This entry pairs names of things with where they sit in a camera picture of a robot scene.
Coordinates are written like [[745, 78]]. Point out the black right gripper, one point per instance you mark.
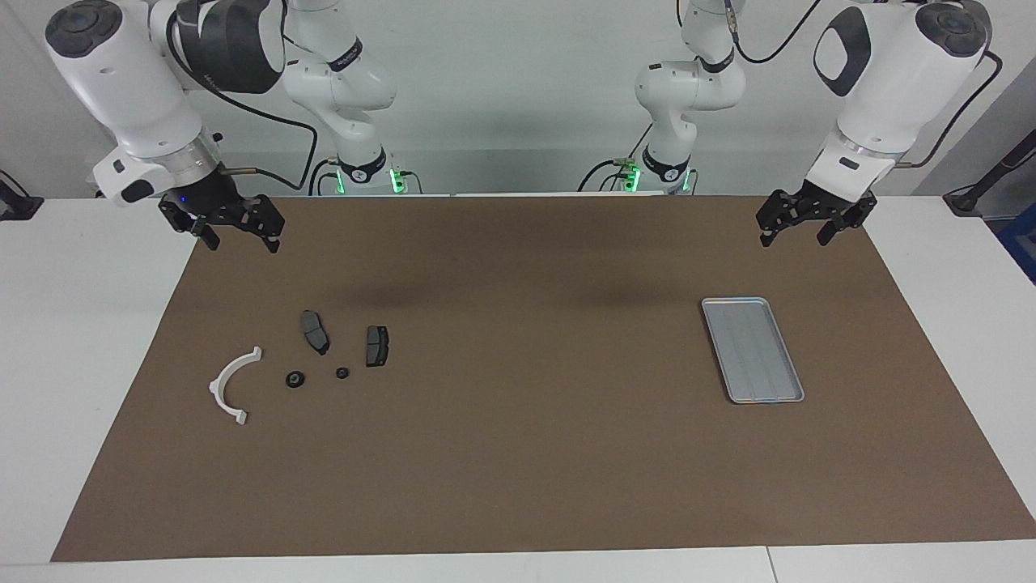
[[218, 206]]

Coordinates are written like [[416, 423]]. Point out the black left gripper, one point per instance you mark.
[[809, 209]]

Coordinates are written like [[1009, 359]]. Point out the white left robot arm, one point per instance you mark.
[[882, 89]]

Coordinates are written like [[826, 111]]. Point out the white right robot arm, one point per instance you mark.
[[121, 89]]

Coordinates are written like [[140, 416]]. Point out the silver metal tray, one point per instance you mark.
[[753, 350]]

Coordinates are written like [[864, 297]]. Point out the long curved grey brake pad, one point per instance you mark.
[[314, 332]]

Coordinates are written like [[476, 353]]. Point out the short rectangular grey brake pad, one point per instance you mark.
[[377, 346]]

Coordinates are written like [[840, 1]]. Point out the black stand with pole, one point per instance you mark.
[[983, 190]]

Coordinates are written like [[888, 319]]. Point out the blue box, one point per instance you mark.
[[1021, 247]]

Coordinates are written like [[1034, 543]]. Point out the brown paper table mat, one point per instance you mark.
[[518, 453]]

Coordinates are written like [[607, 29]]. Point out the white curved plastic bracket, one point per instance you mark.
[[218, 393]]

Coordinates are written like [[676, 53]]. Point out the black clamp mount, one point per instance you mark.
[[16, 202]]

